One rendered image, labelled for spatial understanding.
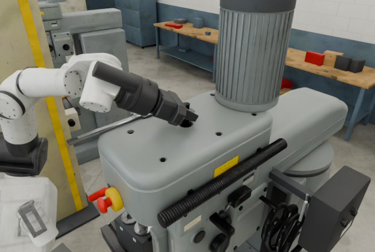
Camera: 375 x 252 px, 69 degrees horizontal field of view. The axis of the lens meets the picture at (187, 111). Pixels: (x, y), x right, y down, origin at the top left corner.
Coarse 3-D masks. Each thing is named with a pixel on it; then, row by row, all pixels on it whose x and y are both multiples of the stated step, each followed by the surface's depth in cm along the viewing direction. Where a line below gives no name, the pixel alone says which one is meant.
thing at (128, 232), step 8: (120, 216) 143; (128, 216) 143; (120, 224) 139; (128, 224) 138; (136, 224) 138; (120, 232) 143; (128, 232) 135; (136, 232) 133; (144, 232) 133; (120, 240) 148; (128, 240) 139; (136, 240) 133; (144, 240) 131; (128, 248) 144; (136, 248) 137; (144, 248) 132; (152, 248) 138
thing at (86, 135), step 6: (138, 114) 78; (150, 114) 78; (120, 120) 75; (126, 120) 75; (132, 120) 75; (108, 126) 72; (114, 126) 72; (90, 132) 70; (96, 132) 70; (102, 132) 70; (72, 138) 67; (78, 138) 67; (84, 138) 68
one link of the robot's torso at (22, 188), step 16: (16, 176) 86; (32, 176) 90; (0, 192) 80; (16, 192) 83; (32, 192) 86; (48, 192) 89; (0, 208) 79; (16, 208) 82; (48, 208) 88; (0, 224) 79; (16, 224) 81; (0, 240) 78; (16, 240) 80
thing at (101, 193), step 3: (102, 189) 78; (105, 189) 78; (96, 192) 77; (99, 192) 77; (102, 192) 77; (90, 195) 76; (93, 195) 76; (96, 195) 76; (99, 195) 77; (102, 195) 77; (90, 198) 75; (93, 198) 76; (96, 198) 76; (90, 201) 76
